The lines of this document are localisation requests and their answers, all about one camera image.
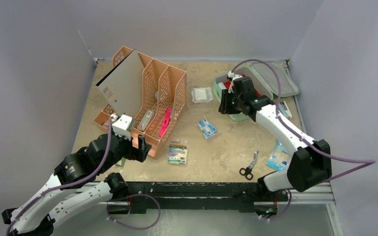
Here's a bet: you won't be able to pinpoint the alcohol wipes bag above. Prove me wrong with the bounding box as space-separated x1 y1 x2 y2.
196 118 221 142

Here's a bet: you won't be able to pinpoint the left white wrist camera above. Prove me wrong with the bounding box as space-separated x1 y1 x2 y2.
110 113 135 141

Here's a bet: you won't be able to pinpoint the red first aid pouch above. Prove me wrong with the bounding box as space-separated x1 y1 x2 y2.
224 81 234 93

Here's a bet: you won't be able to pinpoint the small white plastic bottle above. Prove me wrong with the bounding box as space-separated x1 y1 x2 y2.
218 83 226 90

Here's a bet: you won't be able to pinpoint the black table front rail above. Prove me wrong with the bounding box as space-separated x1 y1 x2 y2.
50 180 335 216

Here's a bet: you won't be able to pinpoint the green orange dressing packet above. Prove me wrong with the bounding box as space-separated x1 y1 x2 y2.
167 139 189 165

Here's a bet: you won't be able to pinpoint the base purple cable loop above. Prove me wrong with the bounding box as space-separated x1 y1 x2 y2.
106 190 162 230

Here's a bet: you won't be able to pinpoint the grey folder board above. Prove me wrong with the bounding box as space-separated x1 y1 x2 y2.
96 46 144 118

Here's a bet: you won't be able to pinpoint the white gauze pad packet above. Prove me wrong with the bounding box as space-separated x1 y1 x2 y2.
191 87 213 103

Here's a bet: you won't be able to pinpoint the mint green storage case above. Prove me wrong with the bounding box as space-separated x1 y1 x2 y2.
213 60 300 122

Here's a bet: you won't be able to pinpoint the blue wipes packet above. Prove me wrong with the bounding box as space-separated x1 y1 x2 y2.
266 140 291 171

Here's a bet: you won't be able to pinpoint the pink marker pen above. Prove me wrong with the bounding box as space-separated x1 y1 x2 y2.
159 108 172 138

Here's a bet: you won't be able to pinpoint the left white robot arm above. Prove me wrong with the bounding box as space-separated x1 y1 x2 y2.
2 134 152 236

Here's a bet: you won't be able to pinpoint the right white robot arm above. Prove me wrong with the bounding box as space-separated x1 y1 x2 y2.
219 75 332 200

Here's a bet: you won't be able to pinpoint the pink plastic desk organizer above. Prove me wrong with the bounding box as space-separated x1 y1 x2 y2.
93 46 188 159

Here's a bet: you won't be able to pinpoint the black handled scissors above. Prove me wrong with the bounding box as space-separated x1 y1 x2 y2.
239 150 259 180

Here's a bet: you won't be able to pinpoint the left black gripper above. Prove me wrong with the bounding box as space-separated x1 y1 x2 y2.
98 123 151 173

